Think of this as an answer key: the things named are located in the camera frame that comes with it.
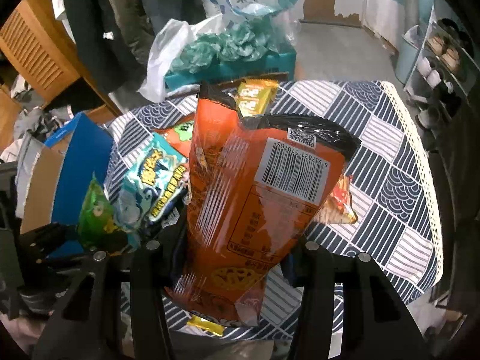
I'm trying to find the red fries snack bag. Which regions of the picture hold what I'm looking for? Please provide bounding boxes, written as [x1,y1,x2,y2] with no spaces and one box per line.
[312,175,358,224]

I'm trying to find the large orange snack bag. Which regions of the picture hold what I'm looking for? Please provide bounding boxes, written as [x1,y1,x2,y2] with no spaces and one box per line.
[168,82,360,327]

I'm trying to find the orange green rice cracker bag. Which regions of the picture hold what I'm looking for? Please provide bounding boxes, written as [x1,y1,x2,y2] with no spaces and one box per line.
[154,115,194,158]

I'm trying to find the black yellow noodle snack bag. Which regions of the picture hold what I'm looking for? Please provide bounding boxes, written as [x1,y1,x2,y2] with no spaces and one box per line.
[235,78,278,117]

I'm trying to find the light blue snack bag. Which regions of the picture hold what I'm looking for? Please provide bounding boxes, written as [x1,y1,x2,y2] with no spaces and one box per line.
[113,133,189,249]

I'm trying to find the green snack bag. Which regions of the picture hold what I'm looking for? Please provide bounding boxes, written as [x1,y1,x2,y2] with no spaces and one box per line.
[76,175,128,253]

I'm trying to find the small yellow snack packet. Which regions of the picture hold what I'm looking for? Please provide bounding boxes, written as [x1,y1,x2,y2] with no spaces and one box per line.
[187,315,225,337]

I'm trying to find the blue cardboard storage box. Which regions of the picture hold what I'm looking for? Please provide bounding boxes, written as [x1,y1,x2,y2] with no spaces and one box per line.
[20,113,113,235]

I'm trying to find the blue white patterned tablecloth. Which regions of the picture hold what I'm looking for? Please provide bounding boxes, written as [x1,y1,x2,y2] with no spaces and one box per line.
[104,80,443,341]

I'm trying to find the teal box with cardboard flap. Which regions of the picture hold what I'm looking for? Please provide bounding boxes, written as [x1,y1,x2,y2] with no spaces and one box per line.
[164,48,296,90]

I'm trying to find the wooden louvered cabinet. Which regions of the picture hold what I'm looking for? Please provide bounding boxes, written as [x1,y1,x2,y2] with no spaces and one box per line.
[1,0,121,116]

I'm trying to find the shoe rack with shoes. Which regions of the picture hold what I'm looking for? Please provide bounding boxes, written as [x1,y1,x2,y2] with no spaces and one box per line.
[404,0,479,152]

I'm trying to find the crumpled green tissue paper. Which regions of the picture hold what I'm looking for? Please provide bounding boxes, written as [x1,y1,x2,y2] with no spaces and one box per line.
[170,19,286,74]

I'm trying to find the light blue trash bin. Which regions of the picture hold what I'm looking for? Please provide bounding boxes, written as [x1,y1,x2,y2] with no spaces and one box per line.
[394,25,424,85]

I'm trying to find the dark hanging clothes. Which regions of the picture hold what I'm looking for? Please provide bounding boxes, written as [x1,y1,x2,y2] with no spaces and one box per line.
[64,0,206,94]

